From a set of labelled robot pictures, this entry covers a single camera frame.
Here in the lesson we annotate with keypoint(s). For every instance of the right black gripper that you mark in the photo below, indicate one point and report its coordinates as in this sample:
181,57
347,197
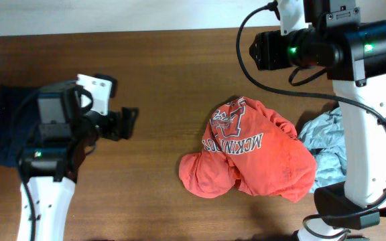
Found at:
269,55

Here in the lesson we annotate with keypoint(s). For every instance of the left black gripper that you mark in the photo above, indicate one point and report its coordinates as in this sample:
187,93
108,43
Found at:
120,122

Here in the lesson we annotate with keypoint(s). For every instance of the orange McKinney Boyd soccer shirt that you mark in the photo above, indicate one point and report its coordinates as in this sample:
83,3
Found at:
251,148

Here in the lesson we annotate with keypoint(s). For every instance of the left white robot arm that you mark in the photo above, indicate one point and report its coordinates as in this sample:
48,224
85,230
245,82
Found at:
74,115

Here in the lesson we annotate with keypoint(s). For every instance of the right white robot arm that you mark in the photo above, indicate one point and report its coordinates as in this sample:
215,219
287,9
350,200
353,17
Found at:
352,54

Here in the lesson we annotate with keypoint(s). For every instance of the light grey-blue shirt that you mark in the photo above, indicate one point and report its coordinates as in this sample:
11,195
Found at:
324,138

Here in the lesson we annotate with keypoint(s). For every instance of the folded navy blue garment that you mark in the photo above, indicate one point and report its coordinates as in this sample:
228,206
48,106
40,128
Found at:
12,139

